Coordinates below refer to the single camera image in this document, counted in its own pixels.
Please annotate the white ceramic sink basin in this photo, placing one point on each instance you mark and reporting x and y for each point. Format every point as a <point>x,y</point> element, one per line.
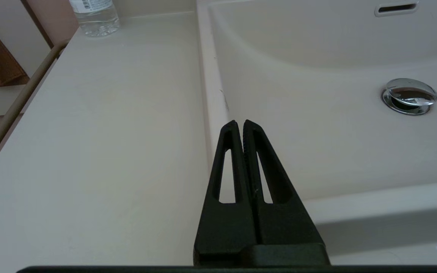
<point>317,132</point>

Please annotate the clear bottle with white label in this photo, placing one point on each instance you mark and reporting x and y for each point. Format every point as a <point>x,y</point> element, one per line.
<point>97,19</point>

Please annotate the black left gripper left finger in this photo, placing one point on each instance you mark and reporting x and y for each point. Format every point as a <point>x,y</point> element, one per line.
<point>224,227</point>

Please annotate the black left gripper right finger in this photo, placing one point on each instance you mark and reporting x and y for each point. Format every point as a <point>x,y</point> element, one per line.
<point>283,227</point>

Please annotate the chrome drain stopper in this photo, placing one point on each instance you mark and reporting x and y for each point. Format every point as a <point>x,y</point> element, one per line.
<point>409,97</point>

